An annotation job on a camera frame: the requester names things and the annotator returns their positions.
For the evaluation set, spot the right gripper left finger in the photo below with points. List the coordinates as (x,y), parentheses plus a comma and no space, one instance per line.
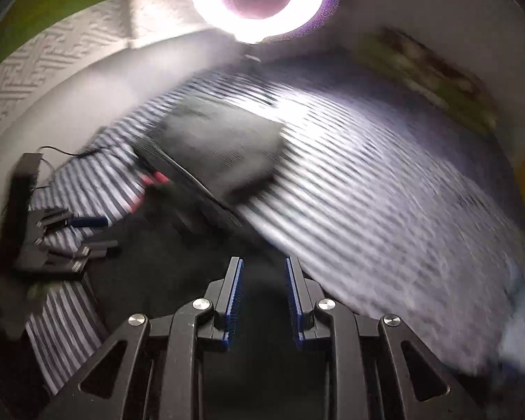
(225,296)

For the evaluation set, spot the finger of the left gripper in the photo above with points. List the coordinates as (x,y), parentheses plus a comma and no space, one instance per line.
(63,220)
(89,251)

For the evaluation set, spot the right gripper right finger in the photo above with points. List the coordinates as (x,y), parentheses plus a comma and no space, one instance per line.
(303,296)

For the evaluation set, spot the black garment with red loops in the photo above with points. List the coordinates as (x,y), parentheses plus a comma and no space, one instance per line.
(166,252)

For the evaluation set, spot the blue striped quilt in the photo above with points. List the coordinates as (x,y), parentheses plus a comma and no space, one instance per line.
(391,205)

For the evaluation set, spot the grey folded trousers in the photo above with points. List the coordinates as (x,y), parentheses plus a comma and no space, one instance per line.
(213,147)

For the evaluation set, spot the light blue clothes pile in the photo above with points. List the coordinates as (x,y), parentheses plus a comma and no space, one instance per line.
(511,349)

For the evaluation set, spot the green patterned folded blanket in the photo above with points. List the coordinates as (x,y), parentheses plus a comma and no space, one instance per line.
(458,92)

